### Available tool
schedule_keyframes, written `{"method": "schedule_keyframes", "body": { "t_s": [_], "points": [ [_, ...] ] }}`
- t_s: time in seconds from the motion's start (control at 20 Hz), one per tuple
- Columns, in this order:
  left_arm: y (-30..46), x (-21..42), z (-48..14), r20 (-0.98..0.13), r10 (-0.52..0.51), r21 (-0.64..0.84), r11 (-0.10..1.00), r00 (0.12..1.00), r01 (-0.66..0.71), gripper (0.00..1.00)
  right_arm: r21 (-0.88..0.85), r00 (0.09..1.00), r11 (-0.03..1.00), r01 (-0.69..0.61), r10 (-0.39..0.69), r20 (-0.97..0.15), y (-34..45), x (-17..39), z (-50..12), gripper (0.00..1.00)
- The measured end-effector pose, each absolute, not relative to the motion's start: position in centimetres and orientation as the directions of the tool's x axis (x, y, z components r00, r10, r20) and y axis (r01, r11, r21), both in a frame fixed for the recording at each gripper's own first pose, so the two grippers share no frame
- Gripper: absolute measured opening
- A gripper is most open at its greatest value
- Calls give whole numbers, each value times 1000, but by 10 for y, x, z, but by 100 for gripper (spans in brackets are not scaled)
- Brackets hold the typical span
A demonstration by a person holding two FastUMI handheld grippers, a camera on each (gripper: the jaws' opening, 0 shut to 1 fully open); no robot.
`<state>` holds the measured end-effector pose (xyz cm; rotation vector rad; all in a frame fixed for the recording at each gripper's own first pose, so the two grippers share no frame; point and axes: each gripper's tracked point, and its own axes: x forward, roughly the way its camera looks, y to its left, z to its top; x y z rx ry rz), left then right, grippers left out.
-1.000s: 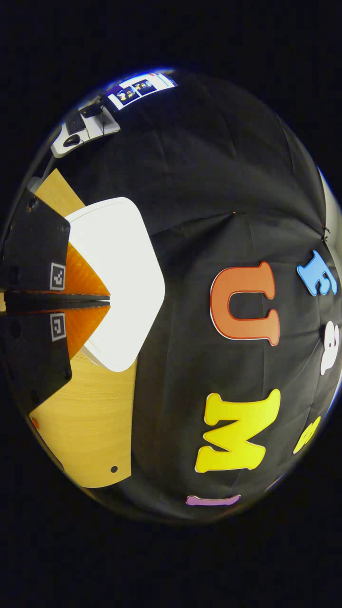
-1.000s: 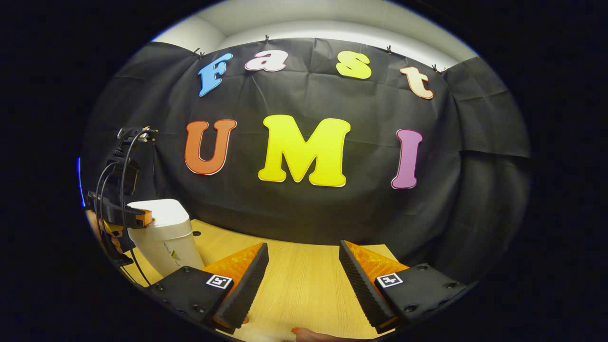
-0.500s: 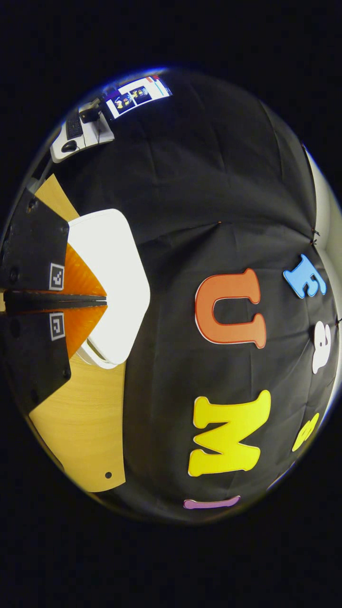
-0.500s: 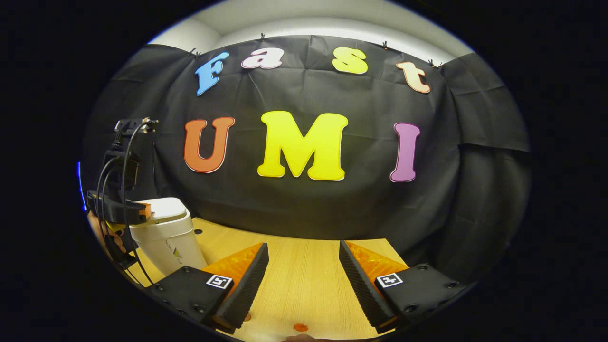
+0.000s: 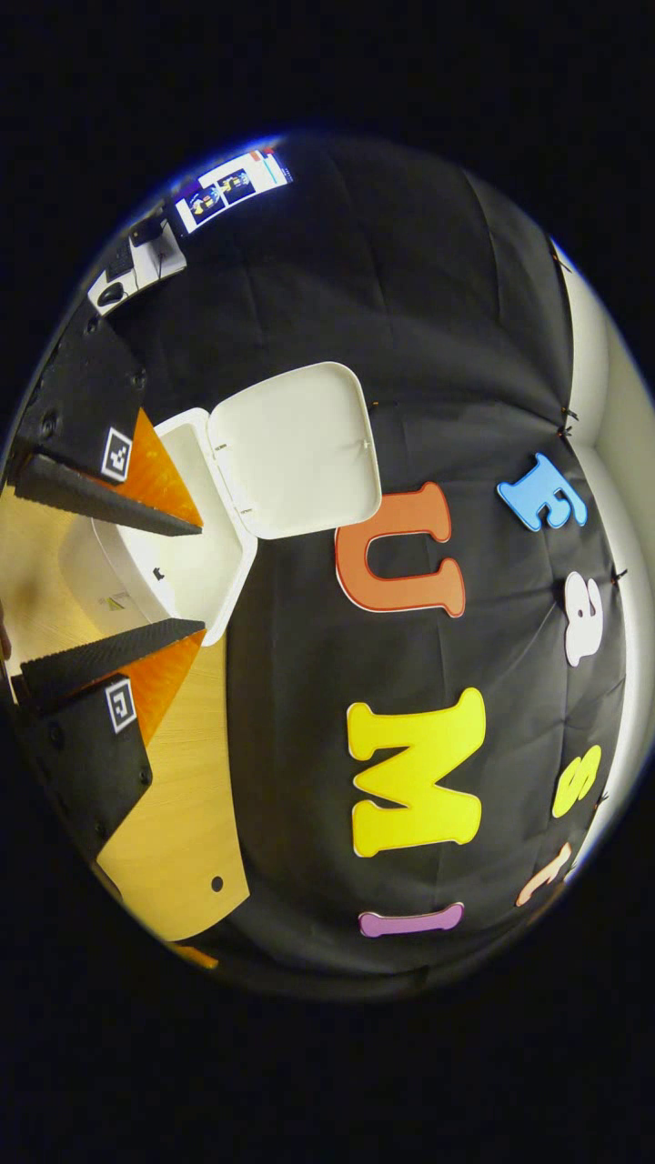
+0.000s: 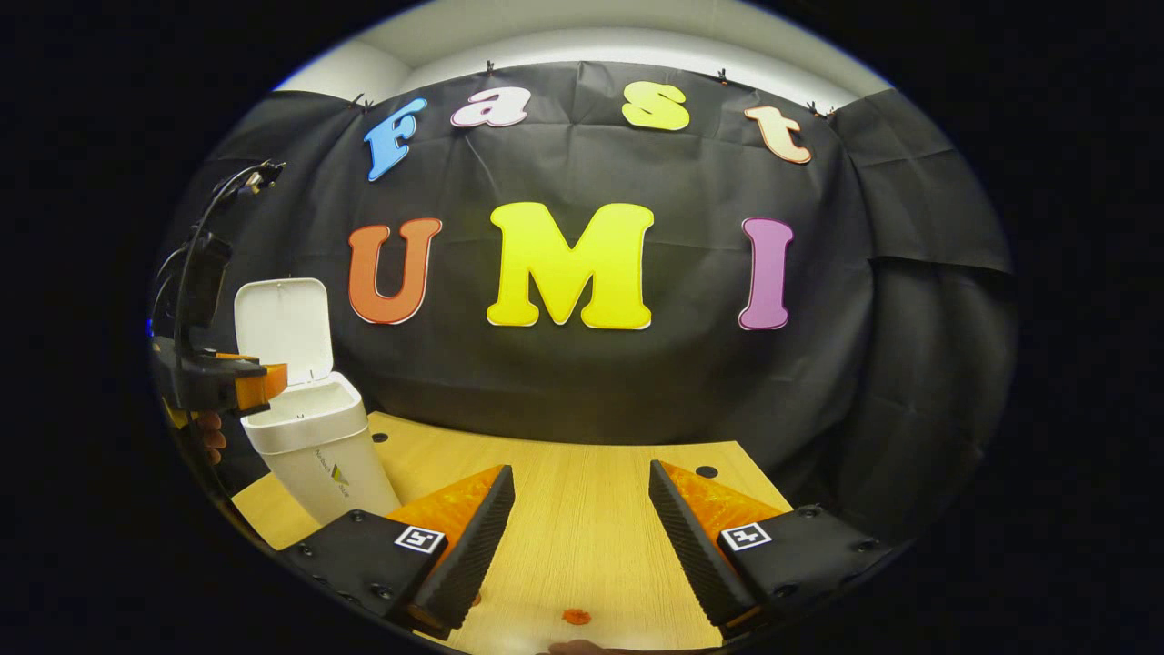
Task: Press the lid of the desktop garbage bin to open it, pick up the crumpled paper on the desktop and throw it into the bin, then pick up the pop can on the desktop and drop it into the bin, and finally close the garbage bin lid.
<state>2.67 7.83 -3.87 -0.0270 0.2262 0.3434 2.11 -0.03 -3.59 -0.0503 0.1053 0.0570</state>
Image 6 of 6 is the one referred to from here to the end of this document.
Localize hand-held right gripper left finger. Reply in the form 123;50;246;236
277;464;517;640

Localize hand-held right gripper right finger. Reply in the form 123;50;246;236
647;459;910;638

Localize white desktop garbage bin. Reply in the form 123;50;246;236
234;277;403;527

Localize wooden desktop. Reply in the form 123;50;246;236
230;411;797;655

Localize black backdrop cloth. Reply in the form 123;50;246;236
150;62;1019;547

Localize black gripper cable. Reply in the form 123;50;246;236
150;159;287;347

